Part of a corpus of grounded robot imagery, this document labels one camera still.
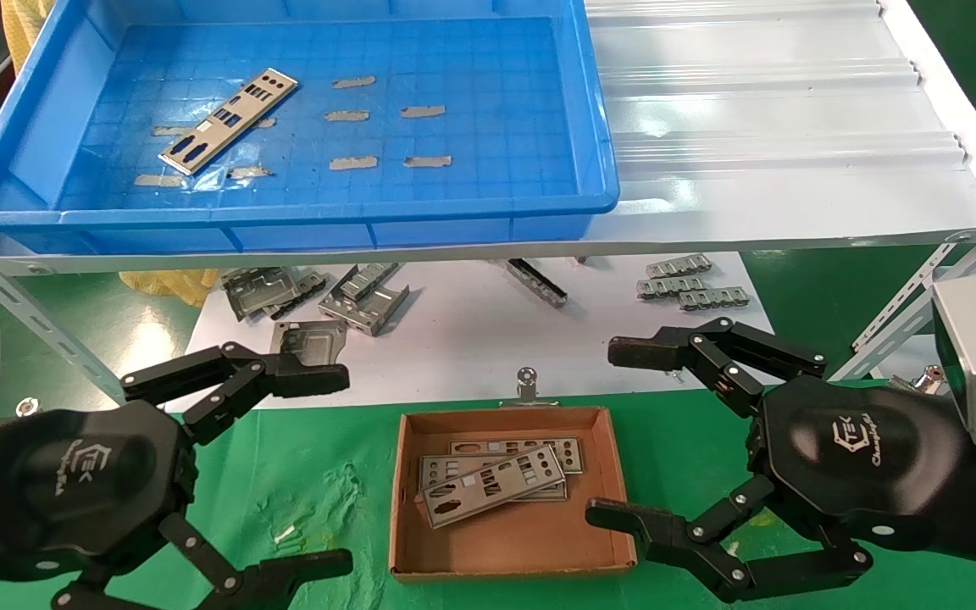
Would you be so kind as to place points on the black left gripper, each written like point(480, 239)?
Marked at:
point(73, 483)

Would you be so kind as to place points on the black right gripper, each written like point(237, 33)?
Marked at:
point(861, 457)

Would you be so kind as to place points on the silver IO shield plate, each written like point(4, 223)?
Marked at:
point(576, 442)
point(554, 468)
point(213, 135)
point(488, 461)

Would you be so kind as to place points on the brown cardboard box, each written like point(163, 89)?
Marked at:
point(505, 551)

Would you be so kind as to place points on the blue plastic tray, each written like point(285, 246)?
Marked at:
point(488, 85)

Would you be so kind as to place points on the green table cloth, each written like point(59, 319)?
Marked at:
point(302, 474)

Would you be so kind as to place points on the white tape scrap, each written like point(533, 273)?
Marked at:
point(285, 534)

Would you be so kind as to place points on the small notched metal strip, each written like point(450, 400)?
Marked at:
point(670, 286)
point(679, 267)
point(714, 298)

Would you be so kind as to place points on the long grey metal bar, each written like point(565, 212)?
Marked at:
point(536, 281)

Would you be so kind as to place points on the grey slotted angle brace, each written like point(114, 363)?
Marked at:
point(903, 303)

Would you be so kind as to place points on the white board sheet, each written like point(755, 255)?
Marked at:
point(471, 339)

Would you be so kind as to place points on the grey slotted angle leg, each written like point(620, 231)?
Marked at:
point(22, 309)

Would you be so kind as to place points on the white metal shelf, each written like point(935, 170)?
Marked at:
point(751, 127)

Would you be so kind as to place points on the grey sheet metal bracket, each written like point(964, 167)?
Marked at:
point(310, 343)
point(257, 291)
point(367, 278)
point(369, 315)
point(312, 286)

